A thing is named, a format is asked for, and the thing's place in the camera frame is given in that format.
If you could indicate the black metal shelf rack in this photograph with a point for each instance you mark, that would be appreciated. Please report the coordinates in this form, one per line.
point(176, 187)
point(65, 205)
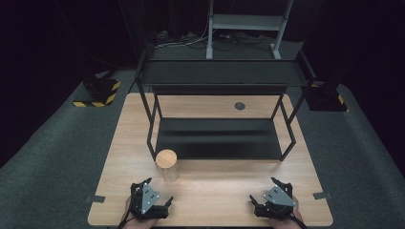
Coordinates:
point(219, 138)

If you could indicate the glass jar with wooden lid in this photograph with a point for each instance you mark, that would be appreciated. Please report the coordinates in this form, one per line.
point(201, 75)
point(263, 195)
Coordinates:
point(166, 159)

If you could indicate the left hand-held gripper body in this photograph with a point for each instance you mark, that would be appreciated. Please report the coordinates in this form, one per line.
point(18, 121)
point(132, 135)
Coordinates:
point(149, 197)

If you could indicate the person's left hand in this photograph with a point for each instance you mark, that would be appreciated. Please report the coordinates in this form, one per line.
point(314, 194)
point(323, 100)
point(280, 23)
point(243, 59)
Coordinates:
point(137, 223)

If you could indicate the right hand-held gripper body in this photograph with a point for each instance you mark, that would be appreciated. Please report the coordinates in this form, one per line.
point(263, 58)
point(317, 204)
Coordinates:
point(278, 197)

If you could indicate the black yellow striped stand base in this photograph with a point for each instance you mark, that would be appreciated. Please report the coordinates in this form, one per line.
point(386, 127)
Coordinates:
point(98, 92)
point(324, 98)

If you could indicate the grey tape strip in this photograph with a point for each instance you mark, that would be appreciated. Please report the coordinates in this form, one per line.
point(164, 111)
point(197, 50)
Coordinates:
point(95, 199)
point(321, 195)

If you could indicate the person's right hand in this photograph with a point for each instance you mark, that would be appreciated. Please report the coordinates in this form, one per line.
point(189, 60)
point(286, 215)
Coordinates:
point(288, 223)

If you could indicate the grey metal stand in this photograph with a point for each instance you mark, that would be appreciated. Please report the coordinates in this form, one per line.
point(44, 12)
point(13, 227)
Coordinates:
point(246, 22)

